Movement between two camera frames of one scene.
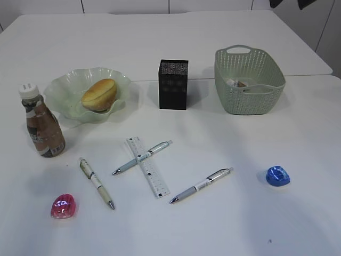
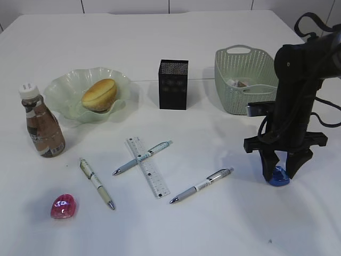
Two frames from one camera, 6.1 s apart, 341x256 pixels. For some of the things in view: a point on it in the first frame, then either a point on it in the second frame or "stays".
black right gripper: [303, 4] → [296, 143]
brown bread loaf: [99, 96] stays
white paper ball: [232, 83] stays
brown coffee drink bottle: [42, 122] stays
